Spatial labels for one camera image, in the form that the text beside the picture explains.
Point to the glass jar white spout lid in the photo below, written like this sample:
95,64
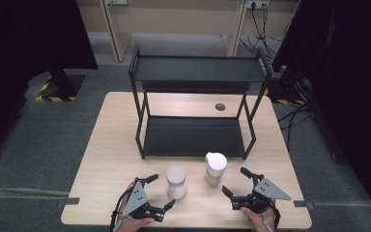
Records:
215,167

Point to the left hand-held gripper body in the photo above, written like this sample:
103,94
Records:
138,199

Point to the black curtain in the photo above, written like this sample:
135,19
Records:
351,96
19,48

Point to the grey round table grommet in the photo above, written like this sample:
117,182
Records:
220,107

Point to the black metal two-tier shelf rack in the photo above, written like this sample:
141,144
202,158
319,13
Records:
193,137

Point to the black stand base hazard tape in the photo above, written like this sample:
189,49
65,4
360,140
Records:
61,87
286,93

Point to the person's left hand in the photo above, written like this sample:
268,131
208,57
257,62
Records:
127,224

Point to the person's right hand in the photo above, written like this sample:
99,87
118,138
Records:
259,222

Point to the white wall socket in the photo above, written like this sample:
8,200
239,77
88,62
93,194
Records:
257,4

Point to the glass salt jar round lid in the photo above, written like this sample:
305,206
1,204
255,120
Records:
176,182

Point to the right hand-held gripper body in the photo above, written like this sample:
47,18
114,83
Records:
267,190

